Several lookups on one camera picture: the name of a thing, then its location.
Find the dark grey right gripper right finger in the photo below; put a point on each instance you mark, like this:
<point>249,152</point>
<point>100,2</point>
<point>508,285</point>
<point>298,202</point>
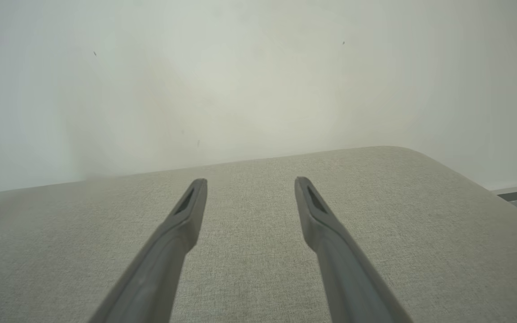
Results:
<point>348,273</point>

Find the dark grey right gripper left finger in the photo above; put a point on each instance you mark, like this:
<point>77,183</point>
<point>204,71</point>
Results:
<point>159,264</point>

